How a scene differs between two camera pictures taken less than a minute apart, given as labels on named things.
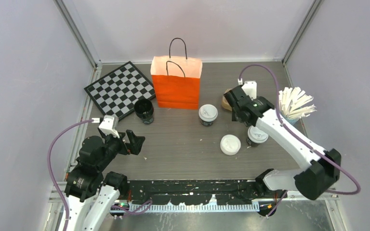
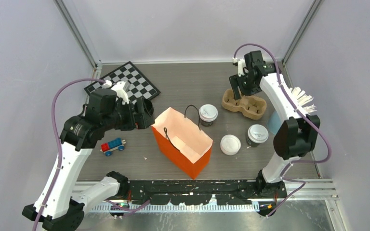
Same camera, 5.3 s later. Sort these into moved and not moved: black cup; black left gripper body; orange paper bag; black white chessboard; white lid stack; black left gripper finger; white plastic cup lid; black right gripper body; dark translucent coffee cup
Moved: black left gripper body; black left gripper finger; black right gripper body; orange paper bag
Not moved: black white chessboard; black cup; dark translucent coffee cup; white lid stack; white plastic cup lid
